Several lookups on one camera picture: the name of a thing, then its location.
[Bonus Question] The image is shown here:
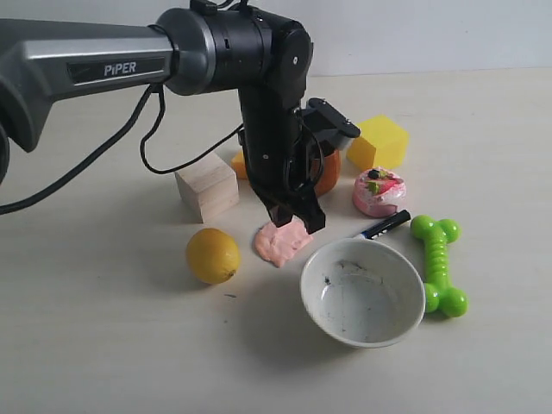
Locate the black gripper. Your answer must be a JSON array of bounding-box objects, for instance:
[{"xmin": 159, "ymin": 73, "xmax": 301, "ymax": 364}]
[{"xmin": 238, "ymin": 76, "xmax": 325, "ymax": 235}]

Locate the pink slime blob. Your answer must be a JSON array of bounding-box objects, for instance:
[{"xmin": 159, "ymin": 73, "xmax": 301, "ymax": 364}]
[{"xmin": 254, "ymin": 218, "xmax": 313, "ymax": 267}]

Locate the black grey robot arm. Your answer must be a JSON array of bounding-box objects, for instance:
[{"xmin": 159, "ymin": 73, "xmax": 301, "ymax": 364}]
[{"xmin": 1, "ymin": 1, "xmax": 325, "ymax": 233}]

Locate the brown wooden cup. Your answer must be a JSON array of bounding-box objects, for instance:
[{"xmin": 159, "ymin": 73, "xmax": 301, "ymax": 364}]
[{"xmin": 315, "ymin": 150, "xmax": 341, "ymax": 198}]

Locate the orange sponge wedge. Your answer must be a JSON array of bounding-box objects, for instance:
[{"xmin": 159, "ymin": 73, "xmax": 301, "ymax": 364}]
[{"xmin": 230, "ymin": 150, "xmax": 248, "ymax": 180}]

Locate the pink toy strawberry cake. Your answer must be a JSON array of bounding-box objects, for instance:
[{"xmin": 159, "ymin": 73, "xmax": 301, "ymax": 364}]
[{"xmin": 352, "ymin": 166, "xmax": 406, "ymax": 218}]

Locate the light wooden cube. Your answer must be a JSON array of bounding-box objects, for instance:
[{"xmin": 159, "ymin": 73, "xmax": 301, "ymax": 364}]
[{"xmin": 174, "ymin": 154, "xmax": 239, "ymax": 223}]

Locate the yellow lemon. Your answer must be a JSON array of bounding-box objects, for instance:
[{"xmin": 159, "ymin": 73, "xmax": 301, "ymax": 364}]
[{"xmin": 185, "ymin": 228, "xmax": 241, "ymax": 285}]

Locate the white ceramic bowl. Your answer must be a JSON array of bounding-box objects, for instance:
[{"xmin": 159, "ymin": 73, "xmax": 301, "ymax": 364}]
[{"xmin": 299, "ymin": 238, "xmax": 425, "ymax": 348}]

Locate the yellow sponge cube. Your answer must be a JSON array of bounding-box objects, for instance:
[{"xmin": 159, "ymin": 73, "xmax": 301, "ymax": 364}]
[{"xmin": 346, "ymin": 115, "xmax": 410, "ymax": 171}]

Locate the black blue marker pen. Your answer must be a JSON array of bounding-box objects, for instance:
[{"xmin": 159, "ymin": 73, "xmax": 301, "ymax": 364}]
[{"xmin": 355, "ymin": 210, "xmax": 411, "ymax": 240}]

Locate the green bone dog toy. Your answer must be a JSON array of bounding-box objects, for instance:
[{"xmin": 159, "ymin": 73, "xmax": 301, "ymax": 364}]
[{"xmin": 410, "ymin": 215, "xmax": 468, "ymax": 318}]

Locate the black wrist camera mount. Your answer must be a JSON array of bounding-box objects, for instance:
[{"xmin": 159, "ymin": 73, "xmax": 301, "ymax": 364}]
[{"xmin": 301, "ymin": 97, "xmax": 361, "ymax": 155}]

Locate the black cable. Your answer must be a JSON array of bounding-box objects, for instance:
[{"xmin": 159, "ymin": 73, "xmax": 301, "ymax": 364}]
[{"xmin": 0, "ymin": 84, "xmax": 245, "ymax": 216}]

